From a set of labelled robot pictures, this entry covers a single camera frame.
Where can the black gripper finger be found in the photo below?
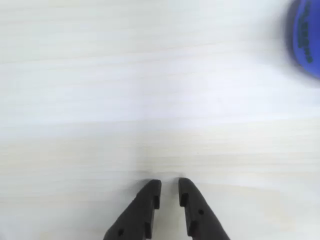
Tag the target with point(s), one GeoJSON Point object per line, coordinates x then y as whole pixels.
{"type": "Point", "coordinates": [136, 212]}
{"type": "Point", "coordinates": [200, 212]}

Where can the blue rubber duck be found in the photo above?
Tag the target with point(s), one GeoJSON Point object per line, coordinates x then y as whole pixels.
{"type": "Point", "coordinates": [306, 37]}

